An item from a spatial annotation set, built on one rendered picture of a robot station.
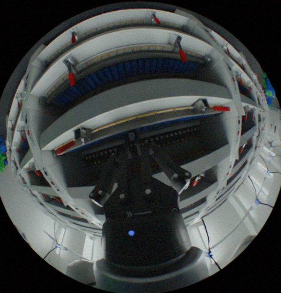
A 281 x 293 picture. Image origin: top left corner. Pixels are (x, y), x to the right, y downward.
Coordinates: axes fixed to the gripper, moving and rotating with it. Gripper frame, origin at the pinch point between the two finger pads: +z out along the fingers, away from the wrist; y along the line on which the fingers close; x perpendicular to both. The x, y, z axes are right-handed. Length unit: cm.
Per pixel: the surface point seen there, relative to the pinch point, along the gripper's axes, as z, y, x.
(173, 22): 6, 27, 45
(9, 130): 3, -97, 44
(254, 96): 0, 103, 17
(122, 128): -0.4, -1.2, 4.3
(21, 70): 2, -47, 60
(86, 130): -2.2, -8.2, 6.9
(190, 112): -0.2, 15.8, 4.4
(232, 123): -4.3, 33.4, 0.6
